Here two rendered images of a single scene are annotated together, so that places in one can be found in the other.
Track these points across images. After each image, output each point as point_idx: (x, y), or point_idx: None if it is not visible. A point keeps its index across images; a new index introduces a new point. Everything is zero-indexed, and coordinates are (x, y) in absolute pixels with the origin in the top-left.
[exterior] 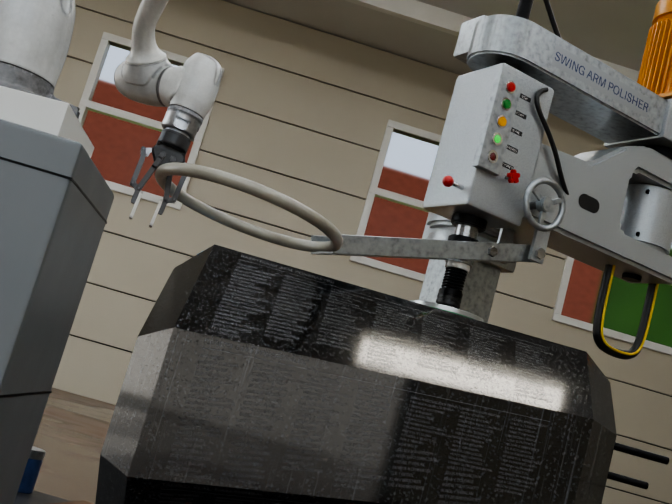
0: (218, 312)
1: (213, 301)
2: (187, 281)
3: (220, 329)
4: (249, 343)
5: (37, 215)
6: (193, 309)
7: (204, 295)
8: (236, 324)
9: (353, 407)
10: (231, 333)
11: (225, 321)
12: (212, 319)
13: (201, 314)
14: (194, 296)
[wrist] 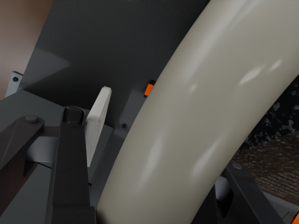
0: (276, 176)
1: (280, 166)
2: (269, 109)
3: (263, 185)
4: (291, 202)
5: None
6: (239, 162)
7: (271, 158)
8: (292, 190)
9: None
10: (275, 191)
11: (278, 184)
12: (260, 177)
13: (247, 169)
14: (251, 154)
